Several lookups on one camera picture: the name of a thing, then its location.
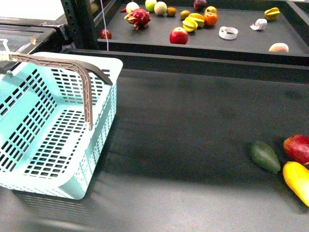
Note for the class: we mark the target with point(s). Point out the beige round melon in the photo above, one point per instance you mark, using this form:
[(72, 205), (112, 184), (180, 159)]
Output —
[(160, 8)]

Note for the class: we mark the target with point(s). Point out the yellow mango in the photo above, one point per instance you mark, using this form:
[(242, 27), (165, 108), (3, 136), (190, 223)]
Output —
[(296, 177)]

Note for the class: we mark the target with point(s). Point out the brown basket handle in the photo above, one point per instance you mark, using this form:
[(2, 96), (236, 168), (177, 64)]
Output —
[(82, 68)]

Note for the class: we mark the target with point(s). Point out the white round fruit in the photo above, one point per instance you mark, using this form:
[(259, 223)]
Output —
[(131, 7)]

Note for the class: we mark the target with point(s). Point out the brown kiwi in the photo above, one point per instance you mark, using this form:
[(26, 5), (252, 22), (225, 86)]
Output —
[(171, 11)]

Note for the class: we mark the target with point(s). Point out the light blue plastic basket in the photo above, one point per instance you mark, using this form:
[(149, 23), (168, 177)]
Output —
[(46, 147)]

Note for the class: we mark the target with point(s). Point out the small dark red plum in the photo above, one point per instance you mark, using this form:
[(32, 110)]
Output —
[(105, 34)]

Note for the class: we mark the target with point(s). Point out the red mango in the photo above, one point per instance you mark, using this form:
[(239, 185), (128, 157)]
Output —
[(297, 148)]

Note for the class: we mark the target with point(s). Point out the crumpled white foam net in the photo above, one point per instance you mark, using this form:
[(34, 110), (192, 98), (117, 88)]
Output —
[(260, 24)]

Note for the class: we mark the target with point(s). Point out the green-brown small fruit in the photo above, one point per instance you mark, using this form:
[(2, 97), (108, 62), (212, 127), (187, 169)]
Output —
[(184, 14)]

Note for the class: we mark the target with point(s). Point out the black metal shelf post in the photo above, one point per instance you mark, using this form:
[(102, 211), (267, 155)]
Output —
[(81, 23)]

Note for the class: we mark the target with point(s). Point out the dark purple fruit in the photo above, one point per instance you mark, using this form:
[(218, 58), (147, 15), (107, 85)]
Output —
[(200, 4)]

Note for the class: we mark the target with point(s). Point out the green apple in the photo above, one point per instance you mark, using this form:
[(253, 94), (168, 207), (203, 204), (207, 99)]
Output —
[(150, 5)]

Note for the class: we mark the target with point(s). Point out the green avocado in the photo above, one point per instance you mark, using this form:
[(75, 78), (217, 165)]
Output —
[(264, 156)]

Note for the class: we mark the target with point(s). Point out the yellow star fruit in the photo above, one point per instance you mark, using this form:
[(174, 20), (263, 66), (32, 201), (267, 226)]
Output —
[(272, 14), (189, 24), (198, 18)]

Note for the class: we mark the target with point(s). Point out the pink dragon fruit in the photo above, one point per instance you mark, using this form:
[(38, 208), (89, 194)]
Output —
[(139, 18)]

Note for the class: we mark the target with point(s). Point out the pale peach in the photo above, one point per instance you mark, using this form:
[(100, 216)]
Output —
[(279, 47)]

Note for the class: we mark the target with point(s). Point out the black display tray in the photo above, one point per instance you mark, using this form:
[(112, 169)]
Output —
[(230, 38)]

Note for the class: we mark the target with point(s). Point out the red-yellow small apple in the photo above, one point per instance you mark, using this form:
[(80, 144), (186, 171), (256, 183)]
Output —
[(211, 9)]

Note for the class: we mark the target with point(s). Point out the orange persimmon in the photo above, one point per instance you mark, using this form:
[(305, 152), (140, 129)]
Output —
[(210, 19)]

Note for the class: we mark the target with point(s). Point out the yellow star fruit front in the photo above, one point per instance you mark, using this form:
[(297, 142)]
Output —
[(189, 24)]

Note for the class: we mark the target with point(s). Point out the red apple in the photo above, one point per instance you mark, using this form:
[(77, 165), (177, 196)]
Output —
[(178, 36)]

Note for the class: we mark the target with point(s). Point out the yellow star fruit far right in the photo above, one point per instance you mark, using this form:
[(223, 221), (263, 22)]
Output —
[(272, 14)]

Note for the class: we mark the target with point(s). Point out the yellow star fruit middle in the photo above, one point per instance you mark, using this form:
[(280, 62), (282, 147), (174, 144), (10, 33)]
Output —
[(198, 18)]

